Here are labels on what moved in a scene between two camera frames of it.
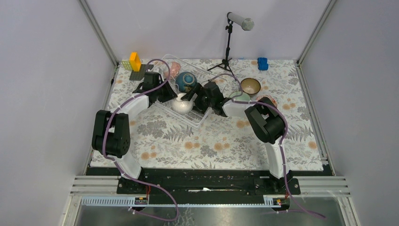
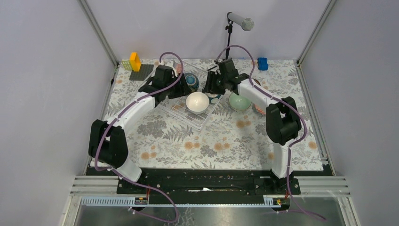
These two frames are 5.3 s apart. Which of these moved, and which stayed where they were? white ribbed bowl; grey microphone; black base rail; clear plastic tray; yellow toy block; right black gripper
Moved: white ribbed bowl; right black gripper
Stayed: grey microphone; clear plastic tray; black base rail; yellow toy block
